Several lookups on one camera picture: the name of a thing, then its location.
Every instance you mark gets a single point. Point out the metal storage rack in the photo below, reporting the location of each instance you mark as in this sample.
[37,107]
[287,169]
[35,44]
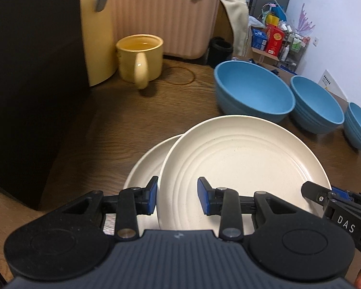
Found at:
[294,43]

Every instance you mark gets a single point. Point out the yellow pack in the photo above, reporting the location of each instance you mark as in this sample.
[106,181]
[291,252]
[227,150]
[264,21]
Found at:
[272,21]

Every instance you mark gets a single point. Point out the white plastic bag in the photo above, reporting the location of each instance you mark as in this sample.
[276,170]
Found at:
[255,21]

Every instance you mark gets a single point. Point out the red box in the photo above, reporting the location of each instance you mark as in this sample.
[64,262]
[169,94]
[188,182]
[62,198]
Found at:
[273,40]

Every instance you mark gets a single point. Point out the white wall outlet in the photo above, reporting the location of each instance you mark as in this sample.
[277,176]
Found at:
[316,41]

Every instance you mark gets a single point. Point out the black paper bag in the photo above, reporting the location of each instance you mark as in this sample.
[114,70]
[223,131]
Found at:
[33,81]

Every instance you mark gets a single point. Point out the cream plate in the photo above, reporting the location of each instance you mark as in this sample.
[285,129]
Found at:
[144,168]
[243,156]

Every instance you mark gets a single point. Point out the purple wall sticker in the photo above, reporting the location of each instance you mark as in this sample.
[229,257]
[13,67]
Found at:
[305,21]

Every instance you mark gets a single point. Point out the pink suitcase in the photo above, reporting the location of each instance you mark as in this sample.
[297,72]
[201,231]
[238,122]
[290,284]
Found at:
[156,15]

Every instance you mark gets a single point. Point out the beige jacket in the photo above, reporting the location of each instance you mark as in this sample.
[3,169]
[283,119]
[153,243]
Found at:
[237,18]

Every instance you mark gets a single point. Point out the blue bag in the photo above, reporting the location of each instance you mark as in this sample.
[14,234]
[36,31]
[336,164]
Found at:
[278,10]

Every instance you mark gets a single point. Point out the brown rubber band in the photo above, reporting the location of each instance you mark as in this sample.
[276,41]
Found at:
[194,76]

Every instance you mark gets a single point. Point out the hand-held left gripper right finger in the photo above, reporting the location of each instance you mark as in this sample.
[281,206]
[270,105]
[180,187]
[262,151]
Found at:
[202,195]

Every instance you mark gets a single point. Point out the yellow mug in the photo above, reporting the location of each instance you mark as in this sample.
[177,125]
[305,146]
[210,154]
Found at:
[129,63]

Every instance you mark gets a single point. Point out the black cylinder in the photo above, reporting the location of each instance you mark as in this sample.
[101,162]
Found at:
[221,51]

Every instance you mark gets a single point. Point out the cream yellow kettle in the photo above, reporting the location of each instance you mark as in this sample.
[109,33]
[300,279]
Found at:
[93,51]

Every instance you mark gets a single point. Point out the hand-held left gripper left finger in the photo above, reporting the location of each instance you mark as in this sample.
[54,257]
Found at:
[152,195]

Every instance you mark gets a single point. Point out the blue box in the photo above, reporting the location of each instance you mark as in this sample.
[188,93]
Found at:
[258,39]

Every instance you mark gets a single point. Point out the white wall panel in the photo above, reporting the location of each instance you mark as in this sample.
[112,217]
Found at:
[334,88]

